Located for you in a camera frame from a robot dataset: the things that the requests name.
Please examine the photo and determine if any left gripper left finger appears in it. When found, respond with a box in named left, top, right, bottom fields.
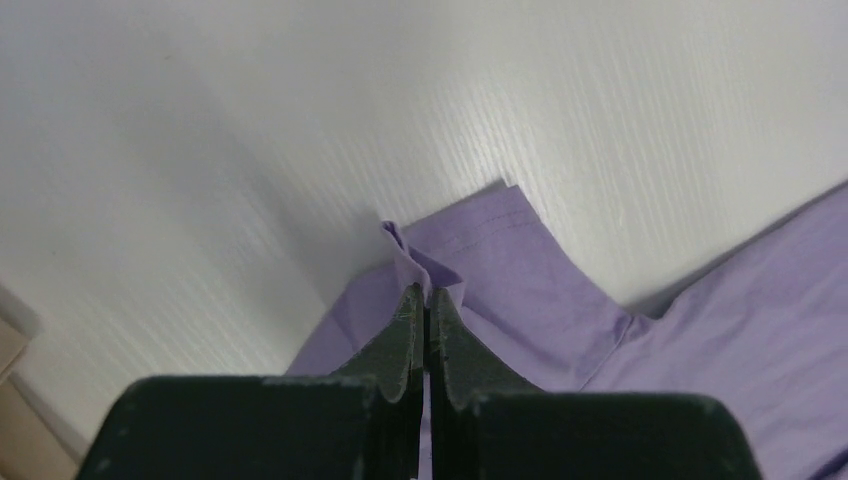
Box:
left=78, top=285, right=424, bottom=479

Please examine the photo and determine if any purple t shirt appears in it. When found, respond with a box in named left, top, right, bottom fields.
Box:
left=289, top=186, right=847, bottom=479

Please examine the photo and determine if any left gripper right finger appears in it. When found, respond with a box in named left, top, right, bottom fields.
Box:
left=429, top=289, right=761, bottom=479

